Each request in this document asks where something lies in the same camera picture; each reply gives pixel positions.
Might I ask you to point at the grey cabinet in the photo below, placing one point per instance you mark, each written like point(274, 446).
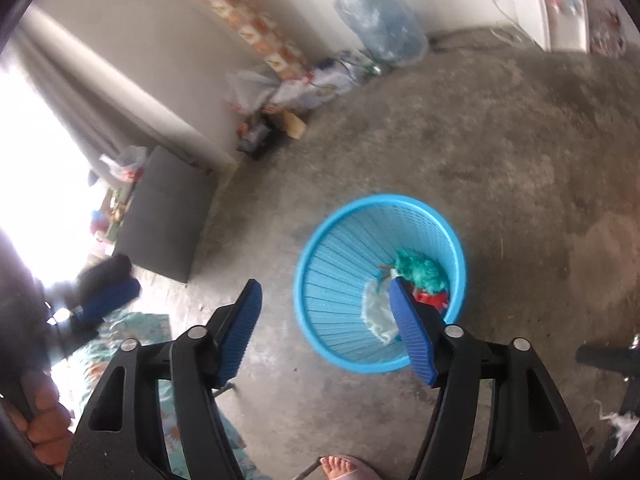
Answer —
point(165, 215)

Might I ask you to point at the person's foot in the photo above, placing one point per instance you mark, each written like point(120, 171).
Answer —
point(345, 467)

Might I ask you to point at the white crumpled tissue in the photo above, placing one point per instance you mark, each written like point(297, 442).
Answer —
point(617, 420)

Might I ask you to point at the white water dispenser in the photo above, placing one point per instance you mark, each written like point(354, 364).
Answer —
point(555, 5)

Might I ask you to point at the grey curtain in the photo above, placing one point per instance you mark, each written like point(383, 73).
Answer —
point(65, 95)

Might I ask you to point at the tall patterned cardboard box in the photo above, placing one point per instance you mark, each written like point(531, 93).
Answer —
point(250, 25)

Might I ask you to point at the person's left hand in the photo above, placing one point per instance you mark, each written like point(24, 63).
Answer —
point(47, 410)

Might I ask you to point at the pile of small items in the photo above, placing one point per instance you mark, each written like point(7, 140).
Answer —
point(112, 215)

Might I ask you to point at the floral blanket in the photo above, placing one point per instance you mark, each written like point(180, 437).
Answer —
point(145, 322)

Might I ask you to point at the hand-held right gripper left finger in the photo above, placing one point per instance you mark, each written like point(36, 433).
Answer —
point(242, 332)

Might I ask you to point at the clear plastic bag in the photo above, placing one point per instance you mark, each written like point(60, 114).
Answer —
point(250, 87)

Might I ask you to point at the large blue water jug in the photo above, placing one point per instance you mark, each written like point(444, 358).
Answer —
point(382, 15)

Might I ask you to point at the tan cardboard piece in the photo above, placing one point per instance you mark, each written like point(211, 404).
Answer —
point(295, 125)

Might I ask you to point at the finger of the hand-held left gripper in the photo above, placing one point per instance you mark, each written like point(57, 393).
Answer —
point(107, 270)
point(112, 300)

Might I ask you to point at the red wrapper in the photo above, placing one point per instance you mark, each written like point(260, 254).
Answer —
point(436, 300)

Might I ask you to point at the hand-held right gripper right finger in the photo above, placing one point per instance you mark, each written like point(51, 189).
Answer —
point(412, 332)

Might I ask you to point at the green crumpled bag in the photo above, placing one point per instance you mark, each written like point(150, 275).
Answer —
point(420, 267)

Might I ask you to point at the white crumpled plastic bag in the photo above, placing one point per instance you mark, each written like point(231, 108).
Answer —
point(377, 312)

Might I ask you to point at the blue plastic basket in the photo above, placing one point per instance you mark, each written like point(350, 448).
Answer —
point(330, 280)

